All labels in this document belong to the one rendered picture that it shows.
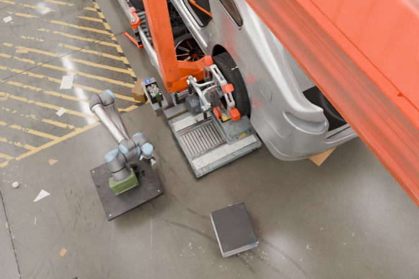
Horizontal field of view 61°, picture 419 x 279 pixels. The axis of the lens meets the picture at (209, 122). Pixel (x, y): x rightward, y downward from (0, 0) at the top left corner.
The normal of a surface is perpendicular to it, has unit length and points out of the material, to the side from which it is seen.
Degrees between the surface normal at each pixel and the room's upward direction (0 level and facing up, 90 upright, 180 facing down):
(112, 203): 0
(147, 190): 0
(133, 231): 0
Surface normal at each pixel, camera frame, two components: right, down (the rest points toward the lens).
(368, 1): -0.89, 0.41
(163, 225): -0.04, -0.51
